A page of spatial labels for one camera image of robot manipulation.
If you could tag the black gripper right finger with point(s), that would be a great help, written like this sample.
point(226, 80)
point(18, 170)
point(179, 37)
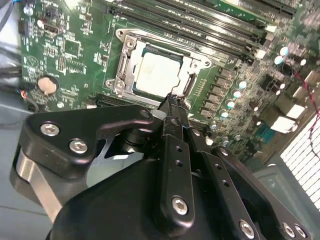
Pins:
point(223, 172)

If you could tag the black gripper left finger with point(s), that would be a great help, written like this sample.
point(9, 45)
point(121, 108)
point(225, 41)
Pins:
point(62, 125)

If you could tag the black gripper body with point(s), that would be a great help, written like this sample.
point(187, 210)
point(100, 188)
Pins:
point(112, 205)

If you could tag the silver topped CPU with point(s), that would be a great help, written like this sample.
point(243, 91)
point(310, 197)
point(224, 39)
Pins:
point(157, 75)

